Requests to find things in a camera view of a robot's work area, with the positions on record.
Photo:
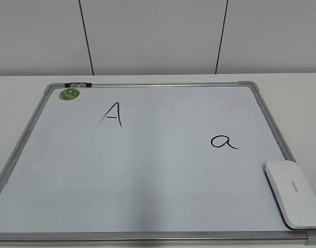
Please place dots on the white whiteboard eraser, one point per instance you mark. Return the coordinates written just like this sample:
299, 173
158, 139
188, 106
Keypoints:
294, 195

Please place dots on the round green sticker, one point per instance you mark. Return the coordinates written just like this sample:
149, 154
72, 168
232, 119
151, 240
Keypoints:
69, 94

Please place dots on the white whiteboard with grey frame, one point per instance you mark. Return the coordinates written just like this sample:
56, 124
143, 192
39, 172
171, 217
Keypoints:
146, 164

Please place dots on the black and silver frame clip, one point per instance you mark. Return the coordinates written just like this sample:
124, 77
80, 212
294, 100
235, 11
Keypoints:
76, 85

